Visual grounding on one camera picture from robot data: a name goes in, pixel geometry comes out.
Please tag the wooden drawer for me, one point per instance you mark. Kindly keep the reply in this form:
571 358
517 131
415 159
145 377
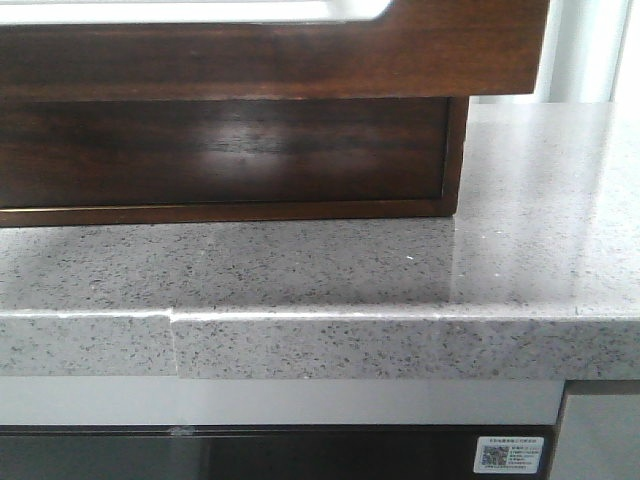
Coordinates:
250 150
414 49

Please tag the dark wooden drawer cabinet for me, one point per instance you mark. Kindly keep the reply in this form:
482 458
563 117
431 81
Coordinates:
456 155

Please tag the white QR code sticker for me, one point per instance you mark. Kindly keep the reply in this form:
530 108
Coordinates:
508 455

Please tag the white pleated curtain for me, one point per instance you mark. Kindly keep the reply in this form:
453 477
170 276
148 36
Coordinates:
586 53

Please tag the grey cabinet door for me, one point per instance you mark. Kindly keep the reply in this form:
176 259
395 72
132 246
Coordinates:
598 436

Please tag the black glass appliance front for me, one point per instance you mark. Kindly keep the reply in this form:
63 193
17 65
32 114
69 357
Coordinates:
255 452

